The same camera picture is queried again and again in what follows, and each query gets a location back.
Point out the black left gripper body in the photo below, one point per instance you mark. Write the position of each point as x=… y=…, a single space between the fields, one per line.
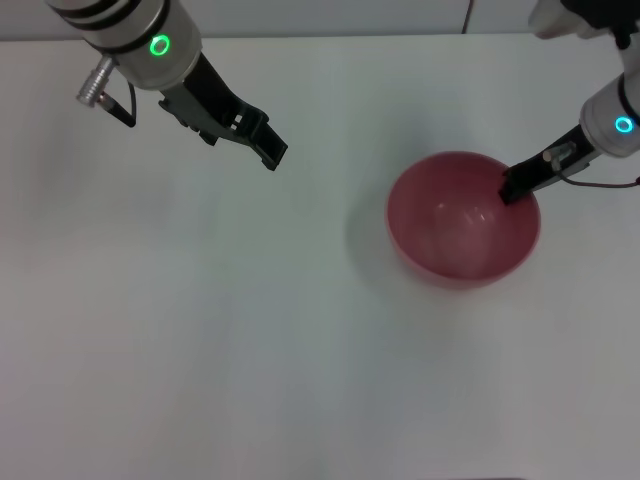
x=210 y=110

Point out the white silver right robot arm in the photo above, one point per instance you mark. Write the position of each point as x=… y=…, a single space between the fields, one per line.
x=610 y=110

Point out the pink plastic bowl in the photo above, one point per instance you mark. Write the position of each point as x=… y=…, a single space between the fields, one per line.
x=460 y=250

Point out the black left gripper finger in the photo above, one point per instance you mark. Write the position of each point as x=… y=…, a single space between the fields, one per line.
x=270 y=147

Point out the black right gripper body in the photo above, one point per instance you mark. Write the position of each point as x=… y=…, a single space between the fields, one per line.
x=540 y=170

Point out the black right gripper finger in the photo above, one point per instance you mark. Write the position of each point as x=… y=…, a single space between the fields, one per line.
x=512 y=190

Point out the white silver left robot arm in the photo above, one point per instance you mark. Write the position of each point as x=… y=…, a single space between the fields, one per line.
x=125 y=30

